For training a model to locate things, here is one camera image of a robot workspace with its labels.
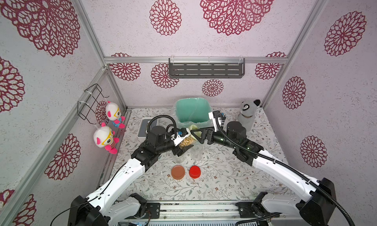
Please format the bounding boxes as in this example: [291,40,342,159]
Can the green jar lid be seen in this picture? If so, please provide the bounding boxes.
[189,124,202,139]

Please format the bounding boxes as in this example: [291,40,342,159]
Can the brown jar lid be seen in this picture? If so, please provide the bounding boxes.
[171,165,186,180]

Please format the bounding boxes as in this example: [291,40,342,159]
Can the red jar lid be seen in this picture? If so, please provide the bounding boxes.
[189,166,201,179]

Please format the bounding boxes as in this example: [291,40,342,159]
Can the glass jar of peanuts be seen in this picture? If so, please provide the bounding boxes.
[172,155,186,164]

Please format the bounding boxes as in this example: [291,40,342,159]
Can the green lidded peanut jar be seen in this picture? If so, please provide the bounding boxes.
[179,135,198,146]

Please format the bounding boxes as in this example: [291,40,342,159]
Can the red lidded peanut jar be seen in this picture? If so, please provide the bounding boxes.
[190,143,203,161]

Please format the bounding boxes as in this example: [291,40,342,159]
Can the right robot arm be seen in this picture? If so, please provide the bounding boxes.
[191,122,336,226]

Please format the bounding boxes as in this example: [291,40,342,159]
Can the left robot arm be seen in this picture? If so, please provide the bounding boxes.
[68,126,191,226]

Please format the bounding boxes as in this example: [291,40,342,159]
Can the green trash bin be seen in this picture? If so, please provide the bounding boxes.
[175,97,212,129]

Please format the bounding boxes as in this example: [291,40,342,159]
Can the grey plush dog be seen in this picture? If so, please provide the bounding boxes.
[238,99,261,132]

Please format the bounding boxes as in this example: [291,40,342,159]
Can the upper pink white plush doll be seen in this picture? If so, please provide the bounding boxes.
[105,101,125,129]

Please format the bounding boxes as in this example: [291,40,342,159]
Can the pink white plush doll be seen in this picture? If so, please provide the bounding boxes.
[105,101,125,129]
[93,123,119,154]

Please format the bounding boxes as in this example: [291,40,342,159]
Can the lower pink white plush doll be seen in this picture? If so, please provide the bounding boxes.
[93,123,119,154]

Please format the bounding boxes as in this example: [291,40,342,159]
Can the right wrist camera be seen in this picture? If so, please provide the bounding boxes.
[208,111,226,132]

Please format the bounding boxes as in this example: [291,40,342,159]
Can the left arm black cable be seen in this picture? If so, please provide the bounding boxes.
[146,114,178,135]

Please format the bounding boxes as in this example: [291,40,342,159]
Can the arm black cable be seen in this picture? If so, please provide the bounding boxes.
[214,112,355,226]
[146,114,178,135]

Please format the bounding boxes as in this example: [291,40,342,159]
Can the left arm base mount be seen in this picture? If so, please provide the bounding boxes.
[127,193,161,219]

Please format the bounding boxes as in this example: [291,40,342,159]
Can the grey wall shelf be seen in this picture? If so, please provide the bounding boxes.
[168,58,245,79]

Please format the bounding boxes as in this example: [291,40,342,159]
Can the aluminium rail frame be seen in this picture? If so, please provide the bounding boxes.
[75,200,323,226]

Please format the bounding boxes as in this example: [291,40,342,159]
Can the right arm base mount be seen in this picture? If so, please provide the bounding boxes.
[235,192,276,218]

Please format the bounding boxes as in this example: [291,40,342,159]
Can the black wire basket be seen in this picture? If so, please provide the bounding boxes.
[77,83,110,125]

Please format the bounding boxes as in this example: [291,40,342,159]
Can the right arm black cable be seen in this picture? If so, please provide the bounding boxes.
[214,112,355,226]

